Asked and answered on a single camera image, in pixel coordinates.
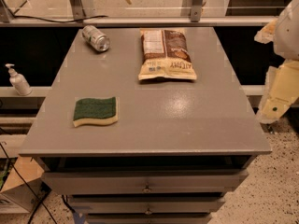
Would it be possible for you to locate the brown chip bag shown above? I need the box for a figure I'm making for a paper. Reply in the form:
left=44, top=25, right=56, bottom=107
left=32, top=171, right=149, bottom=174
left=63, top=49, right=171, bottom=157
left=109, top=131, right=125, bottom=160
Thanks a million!
left=138, top=28, right=197, bottom=80

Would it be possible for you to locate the grey drawer cabinet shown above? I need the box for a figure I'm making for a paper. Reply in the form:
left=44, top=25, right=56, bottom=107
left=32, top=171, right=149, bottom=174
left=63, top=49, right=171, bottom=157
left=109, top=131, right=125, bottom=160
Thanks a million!
left=21, top=28, right=271, bottom=224

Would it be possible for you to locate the green yellow sponge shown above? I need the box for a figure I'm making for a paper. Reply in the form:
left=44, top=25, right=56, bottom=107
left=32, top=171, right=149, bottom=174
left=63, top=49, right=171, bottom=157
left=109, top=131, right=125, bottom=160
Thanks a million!
left=73, top=97, right=119, bottom=127

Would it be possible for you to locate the top drawer knob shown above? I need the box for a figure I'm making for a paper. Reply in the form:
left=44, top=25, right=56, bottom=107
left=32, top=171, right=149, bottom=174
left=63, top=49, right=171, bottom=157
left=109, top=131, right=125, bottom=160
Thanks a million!
left=142, top=184, right=152, bottom=193

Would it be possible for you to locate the black floor cable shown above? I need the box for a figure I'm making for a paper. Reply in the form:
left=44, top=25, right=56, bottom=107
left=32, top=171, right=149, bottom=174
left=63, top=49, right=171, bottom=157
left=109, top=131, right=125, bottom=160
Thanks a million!
left=0, top=140, right=59, bottom=224

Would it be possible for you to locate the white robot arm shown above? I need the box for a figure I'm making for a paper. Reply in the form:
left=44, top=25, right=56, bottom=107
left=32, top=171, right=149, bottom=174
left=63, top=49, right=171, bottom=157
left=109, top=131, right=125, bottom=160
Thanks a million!
left=254, top=0, right=299, bottom=124

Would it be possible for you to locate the silver soda can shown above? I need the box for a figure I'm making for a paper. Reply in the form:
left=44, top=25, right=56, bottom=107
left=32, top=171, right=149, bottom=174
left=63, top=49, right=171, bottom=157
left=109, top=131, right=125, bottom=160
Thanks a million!
left=82, top=25, right=110, bottom=52

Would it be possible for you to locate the left metal bracket post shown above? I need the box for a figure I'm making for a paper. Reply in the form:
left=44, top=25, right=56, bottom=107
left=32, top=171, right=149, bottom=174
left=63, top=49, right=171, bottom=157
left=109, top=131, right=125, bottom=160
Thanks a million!
left=69, top=0, right=95, bottom=20

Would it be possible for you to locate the white pump bottle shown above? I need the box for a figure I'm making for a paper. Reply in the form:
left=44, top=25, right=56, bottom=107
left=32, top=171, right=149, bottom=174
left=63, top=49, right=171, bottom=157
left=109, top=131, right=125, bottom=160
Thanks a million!
left=6, top=63, right=32, bottom=96

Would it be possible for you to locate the drawer knob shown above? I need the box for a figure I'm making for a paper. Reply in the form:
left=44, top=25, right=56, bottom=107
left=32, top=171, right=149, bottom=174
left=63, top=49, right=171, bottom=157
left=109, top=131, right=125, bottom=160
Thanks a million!
left=145, top=208, right=152, bottom=216
left=142, top=184, right=152, bottom=193

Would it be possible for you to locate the right metal bracket post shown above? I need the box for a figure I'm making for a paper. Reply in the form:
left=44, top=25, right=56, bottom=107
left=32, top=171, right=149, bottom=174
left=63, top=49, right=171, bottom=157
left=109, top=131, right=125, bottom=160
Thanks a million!
left=190, top=0, right=204, bottom=22

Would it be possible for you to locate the black cable on ledge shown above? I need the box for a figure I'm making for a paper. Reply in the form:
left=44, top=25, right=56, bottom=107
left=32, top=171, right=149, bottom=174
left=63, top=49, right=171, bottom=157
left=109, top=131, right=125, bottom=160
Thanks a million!
left=12, top=14, right=108, bottom=24

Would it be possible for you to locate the metal bracket post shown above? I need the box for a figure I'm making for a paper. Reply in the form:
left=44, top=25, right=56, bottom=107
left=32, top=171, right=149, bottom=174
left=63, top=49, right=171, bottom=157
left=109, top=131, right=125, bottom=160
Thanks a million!
left=69, top=0, right=95, bottom=20
left=190, top=0, right=204, bottom=22

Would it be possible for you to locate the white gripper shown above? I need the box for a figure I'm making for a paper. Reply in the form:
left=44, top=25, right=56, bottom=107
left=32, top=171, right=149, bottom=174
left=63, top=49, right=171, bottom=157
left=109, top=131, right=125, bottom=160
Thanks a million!
left=254, top=19, right=299, bottom=124

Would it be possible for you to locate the cardboard box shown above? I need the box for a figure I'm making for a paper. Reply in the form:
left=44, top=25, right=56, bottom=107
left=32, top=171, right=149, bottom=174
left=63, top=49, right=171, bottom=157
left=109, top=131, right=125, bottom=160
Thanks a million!
left=0, top=157, right=44, bottom=214

